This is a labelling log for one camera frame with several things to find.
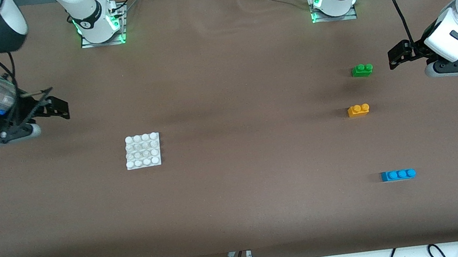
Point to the green two-stud block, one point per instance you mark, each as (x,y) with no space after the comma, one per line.
(362,70)

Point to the white studded base plate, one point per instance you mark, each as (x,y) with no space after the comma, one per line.
(143,151)

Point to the brown table cover sheet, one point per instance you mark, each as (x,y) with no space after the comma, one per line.
(237,189)

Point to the blue three-stud block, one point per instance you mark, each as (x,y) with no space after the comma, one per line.
(398,175)

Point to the yellow two-stud block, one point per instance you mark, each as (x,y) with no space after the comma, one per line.
(358,110)

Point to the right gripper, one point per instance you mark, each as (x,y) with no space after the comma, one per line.
(33,107)

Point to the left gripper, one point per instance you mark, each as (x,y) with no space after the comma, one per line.
(416,50)

